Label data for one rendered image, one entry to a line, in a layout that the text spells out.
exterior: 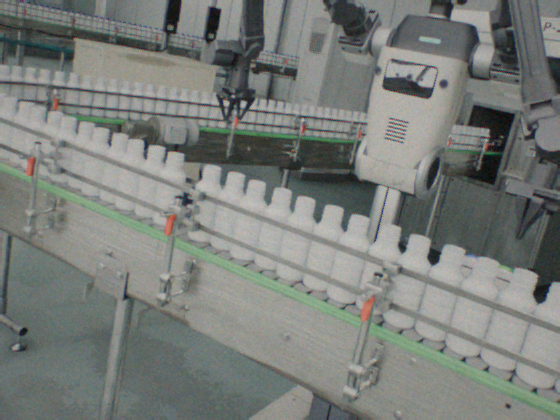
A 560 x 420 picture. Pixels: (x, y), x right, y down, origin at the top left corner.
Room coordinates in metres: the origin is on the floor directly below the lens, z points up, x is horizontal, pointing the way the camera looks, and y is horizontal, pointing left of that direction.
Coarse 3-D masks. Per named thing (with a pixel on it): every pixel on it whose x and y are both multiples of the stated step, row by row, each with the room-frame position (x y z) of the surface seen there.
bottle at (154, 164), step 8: (152, 152) 1.37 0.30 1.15; (160, 152) 1.37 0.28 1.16; (152, 160) 1.37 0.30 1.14; (160, 160) 1.37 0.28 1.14; (144, 168) 1.36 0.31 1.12; (152, 168) 1.36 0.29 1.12; (160, 168) 1.36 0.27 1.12; (144, 184) 1.36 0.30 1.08; (152, 184) 1.36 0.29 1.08; (144, 192) 1.36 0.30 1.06; (152, 192) 1.36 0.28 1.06; (144, 200) 1.35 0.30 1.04; (152, 200) 1.36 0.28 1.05; (136, 208) 1.36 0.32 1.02; (144, 208) 1.35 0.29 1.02; (144, 216) 1.36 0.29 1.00; (152, 216) 1.36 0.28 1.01
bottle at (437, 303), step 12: (444, 252) 1.02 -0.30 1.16; (456, 252) 1.01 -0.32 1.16; (444, 264) 1.01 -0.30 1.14; (456, 264) 1.01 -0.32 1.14; (432, 276) 1.01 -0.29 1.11; (444, 276) 1.00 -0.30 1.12; (456, 276) 1.00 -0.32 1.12; (432, 288) 1.01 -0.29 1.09; (432, 300) 1.00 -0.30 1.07; (444, 300) 1.00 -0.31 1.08; (420, 312) 1.02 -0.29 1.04; (432, 312) 1.00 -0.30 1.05; (444, 312) 1.00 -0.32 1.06; (420, 324) 1.01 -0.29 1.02; (432, 336) 1.00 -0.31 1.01; (444, 336) 1.00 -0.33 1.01
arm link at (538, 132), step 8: (520, 112) 1.25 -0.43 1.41; (520, 120) 1.27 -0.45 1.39; (544, 120) 1.14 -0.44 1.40; (552, 120) 1.14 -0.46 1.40; (536, 128) 1.19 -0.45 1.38; (544, 128) 1.14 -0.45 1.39; (552, 128) 1.13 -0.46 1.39; (528, 136) 1.23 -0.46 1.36; (536, 136) 1.13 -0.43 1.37; (544, 136) 1.13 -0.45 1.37; (552, 136) 1.12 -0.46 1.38; (536, 144) 1.14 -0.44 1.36; (544, 144) 1.12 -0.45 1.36; (552, 144) 1.12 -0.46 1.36; (536, 152) 1.17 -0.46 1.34; (544, 152) 1.13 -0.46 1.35; (552, 152) 1.12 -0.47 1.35
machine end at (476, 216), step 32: (480, 32) 4.99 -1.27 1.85; (544, 32) 4.55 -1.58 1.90; (480, 96) 4.87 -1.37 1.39; (512, 96) 4.66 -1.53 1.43; (512, 128) 4.57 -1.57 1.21; (512, 160) 4.55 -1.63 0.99; (448, 192) 4.89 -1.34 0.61; (480, 192) 4.68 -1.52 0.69; (416, 224) 5.05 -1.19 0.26; (448, 224) 4.83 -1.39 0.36; (480, 224) 4.63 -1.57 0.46; (512, 224) 4.44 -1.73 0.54; (544, 224) 4.31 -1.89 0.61; (480, 256) 4.57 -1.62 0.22; (512, 256) 4.39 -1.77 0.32; (544, 256) 4.38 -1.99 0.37
